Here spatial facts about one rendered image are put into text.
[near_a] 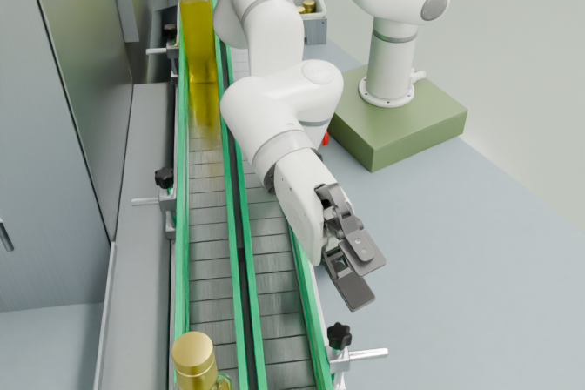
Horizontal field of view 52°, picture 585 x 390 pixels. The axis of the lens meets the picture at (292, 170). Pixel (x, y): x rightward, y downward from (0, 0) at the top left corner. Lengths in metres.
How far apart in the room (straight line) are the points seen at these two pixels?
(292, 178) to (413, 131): 0.70
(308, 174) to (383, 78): 0.72
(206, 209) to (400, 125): 0.49
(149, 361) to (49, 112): 0.35
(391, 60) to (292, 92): 0.60
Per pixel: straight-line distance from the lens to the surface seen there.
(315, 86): 0.74
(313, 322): 0.77
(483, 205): 1.27
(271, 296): 0.90
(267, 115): 0.70
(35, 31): 0.78
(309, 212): 0.61
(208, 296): 0.91
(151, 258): 0.97
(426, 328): 1.05
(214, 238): 0.98
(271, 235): 0.98
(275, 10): 0.86
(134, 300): 0.92
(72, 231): 0.98
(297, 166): 0.64
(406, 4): 1.15
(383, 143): 1.26
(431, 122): 1.34
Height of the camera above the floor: 1.60
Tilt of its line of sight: 41 degrees down
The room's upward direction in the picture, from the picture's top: straight up
